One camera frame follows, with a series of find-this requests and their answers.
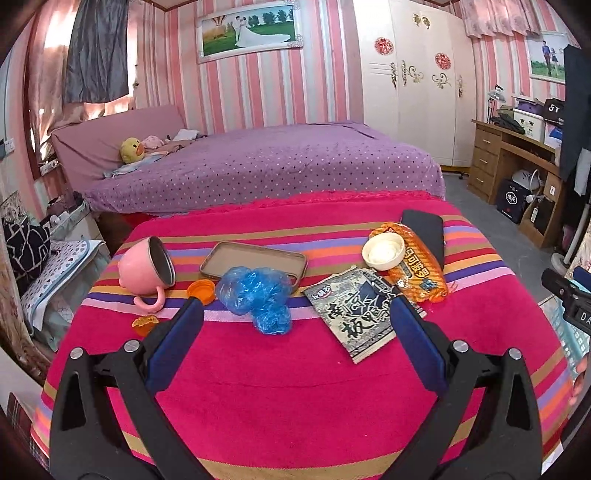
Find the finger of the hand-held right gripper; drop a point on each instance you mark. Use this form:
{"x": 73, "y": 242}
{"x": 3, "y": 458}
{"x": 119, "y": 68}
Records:
{"x": 561, "y": 288}

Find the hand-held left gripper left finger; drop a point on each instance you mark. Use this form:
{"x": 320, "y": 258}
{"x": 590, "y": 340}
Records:
{"x": 178, "y": 330}

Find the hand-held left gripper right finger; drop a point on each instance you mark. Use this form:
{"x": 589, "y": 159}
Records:
{"x": 415, "y": 330}

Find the small orange plastic wrapper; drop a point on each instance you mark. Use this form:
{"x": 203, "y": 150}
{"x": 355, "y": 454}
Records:
{"x": 144, "y": 325}

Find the light blue plastic basket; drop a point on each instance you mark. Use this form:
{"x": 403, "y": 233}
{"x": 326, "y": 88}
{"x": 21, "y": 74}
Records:
{"x": 561, "y": 339}

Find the orange bottle cap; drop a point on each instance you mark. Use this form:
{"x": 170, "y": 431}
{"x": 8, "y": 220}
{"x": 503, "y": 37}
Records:
{"x": 202, "y": 291}

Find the orange snack packet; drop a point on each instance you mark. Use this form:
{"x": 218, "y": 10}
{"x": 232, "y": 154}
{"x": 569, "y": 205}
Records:
{"x": 420, "y": 272}

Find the black and white snack packet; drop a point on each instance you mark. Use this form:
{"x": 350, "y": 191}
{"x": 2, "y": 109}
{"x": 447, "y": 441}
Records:
{"x": 355, "y": 314}

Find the blue plastic bag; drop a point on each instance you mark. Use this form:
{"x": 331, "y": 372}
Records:
{"x": 258, "y": 295}

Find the pink mug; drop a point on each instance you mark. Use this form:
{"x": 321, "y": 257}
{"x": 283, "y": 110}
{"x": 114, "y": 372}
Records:
{"x": 138, "y": 272}

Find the tan phone case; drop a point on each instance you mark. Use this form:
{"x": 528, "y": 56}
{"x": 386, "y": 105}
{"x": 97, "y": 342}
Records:
{"x": 249, "y": 261}

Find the black phone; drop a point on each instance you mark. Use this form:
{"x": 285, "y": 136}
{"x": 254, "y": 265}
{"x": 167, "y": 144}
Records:
{"x": 422, "y": 228}

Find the black paper bag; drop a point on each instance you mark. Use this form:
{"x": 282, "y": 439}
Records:
{"x": 511, "y": 198}

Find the white helmet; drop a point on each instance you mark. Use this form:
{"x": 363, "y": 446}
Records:
{"x": 524, "y": 178}

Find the striped pink blanket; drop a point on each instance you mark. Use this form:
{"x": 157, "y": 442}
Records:
{"x": 286, "y": 397}

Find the polka dot cloth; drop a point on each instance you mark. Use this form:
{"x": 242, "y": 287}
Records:
{"x": 60, "y": 272}

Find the wooden desk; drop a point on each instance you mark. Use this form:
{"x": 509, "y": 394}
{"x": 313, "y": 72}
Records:
{"x": 485, "y": 157}

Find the white storage box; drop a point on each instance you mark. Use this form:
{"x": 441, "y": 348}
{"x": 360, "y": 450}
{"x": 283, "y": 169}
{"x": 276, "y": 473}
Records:
{"x": 531, "y": 124}

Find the black and white patterned pillow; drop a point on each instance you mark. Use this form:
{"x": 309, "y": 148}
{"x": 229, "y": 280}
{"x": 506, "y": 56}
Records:
{"x": 25, "y": 249}

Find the dark clothes pile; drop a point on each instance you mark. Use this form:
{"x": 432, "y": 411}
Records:
{"x": 507, "y": 123}

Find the dark hanging clothes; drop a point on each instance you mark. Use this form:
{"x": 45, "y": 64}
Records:
{"x": 577, "y": 115}

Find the red plaid cloth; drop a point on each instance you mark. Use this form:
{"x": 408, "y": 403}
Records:
{"x": 21, "y": 415}

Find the yellow duck plush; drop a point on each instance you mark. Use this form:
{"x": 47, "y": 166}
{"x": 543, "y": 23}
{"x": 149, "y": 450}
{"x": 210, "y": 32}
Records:
{"x": 131, "y": 151}

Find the purple box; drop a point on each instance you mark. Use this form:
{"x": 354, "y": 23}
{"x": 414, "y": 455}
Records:
{"x": 528, "y": 104}

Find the pink plush toy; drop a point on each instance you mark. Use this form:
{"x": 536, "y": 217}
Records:
{"x": 153, "y": 141}

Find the purple dotted bedspread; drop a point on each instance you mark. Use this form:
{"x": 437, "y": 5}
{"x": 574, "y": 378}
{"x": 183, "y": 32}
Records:
{"x": 277, "y": 161}

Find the desk lamp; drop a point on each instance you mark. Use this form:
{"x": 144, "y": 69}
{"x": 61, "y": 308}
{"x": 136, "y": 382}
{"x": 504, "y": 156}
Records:
{"x": 496, "y": 97}

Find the white power strip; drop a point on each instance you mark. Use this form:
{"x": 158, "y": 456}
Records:
{"x": 49, "y": 167}

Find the mauve bed headboard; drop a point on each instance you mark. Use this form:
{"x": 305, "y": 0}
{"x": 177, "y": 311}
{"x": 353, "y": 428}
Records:
{"x": 87, "y": 143}

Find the white wardrobe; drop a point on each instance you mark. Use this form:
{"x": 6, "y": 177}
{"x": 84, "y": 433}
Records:
{"x": 415, "y": 110}

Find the framed couple photo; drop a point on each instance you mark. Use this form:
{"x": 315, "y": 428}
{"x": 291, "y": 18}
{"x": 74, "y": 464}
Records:
{"x": 547, "y": 57}

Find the pink floral valance curtain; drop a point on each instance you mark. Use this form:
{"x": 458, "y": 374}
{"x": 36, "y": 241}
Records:
{"x": 498, "y": 16}

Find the pink window curtain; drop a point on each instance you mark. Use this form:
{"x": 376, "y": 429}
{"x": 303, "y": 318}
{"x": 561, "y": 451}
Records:
{"x": 48, "y": 69}

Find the grey window cloth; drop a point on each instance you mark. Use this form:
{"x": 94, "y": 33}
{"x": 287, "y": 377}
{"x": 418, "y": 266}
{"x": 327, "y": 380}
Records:
{"x": 94, "y": 50}

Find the framed wedding picture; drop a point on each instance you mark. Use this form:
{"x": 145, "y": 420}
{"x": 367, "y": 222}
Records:
{"x": 249, "y": 32}

